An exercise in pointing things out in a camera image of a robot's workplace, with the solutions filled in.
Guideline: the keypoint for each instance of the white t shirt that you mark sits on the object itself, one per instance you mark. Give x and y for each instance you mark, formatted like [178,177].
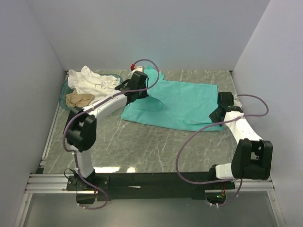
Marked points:
[88,82]

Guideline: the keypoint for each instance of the beige t shirt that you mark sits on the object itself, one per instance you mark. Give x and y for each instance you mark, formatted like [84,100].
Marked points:
[78,100]

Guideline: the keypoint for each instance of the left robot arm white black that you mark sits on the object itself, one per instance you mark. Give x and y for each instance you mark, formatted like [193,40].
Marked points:
[80,132]

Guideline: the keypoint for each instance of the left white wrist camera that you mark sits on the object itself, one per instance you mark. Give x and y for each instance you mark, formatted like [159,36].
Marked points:
[134,68]

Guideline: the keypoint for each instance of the aluminium frame rail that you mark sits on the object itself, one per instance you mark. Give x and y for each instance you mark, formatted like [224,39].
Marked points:
[129,147]

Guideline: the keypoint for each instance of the teal plastic basket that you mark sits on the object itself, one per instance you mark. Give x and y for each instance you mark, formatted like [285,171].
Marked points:
[67,90]

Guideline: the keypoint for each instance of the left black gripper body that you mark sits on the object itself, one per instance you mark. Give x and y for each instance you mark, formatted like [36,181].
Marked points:
[142,94]

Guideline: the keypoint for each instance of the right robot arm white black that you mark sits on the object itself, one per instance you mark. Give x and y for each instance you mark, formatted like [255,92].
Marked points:
[253,155]

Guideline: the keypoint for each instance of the teal t shirt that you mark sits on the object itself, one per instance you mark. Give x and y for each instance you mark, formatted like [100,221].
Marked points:
[174,105]

